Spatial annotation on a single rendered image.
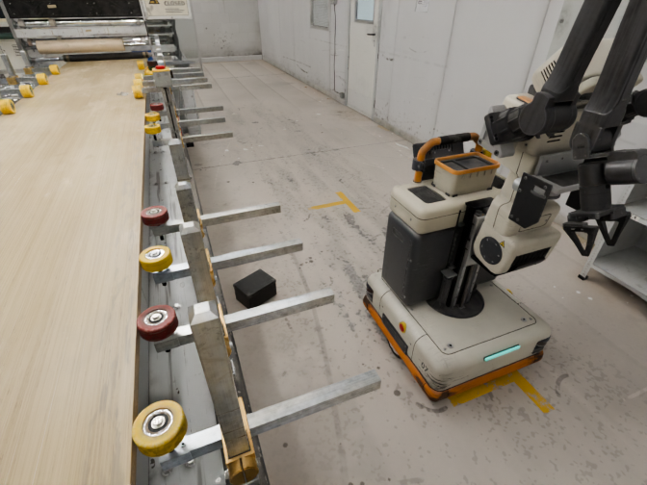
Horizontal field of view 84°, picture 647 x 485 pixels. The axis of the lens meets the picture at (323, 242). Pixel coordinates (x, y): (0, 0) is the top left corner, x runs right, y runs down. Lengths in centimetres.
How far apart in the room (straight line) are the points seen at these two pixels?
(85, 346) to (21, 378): 11
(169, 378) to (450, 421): 116
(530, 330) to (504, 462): 54
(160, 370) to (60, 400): 38
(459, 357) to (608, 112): 103
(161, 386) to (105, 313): 28
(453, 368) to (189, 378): 100
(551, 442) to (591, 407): 29
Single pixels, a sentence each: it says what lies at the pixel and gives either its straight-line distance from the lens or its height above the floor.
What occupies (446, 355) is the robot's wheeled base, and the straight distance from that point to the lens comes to 160.
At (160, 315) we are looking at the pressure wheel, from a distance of 87.
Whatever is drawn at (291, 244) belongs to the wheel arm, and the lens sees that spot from 111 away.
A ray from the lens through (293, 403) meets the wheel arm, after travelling 78.
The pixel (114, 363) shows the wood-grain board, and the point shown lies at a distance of 83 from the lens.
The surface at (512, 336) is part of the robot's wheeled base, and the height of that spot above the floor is 28.
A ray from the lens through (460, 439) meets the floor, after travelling 175.
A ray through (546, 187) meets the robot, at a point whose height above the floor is 104.
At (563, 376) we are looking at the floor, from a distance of 213.
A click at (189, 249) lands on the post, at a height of 110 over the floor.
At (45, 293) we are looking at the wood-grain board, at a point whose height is 90.
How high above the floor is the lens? 148
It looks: 34 degrees down
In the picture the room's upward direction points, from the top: straight up
